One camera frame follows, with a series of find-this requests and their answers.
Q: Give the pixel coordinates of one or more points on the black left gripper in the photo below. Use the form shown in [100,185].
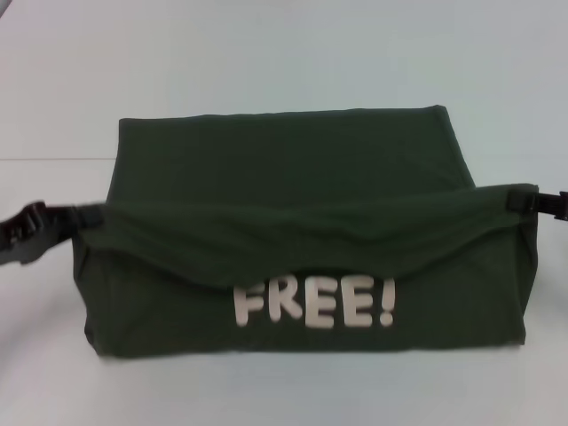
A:
[18,235]

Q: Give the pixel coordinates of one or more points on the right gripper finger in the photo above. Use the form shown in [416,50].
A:
[537,204]

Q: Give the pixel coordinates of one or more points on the dark green t-shirt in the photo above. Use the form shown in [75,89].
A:
[306,248]

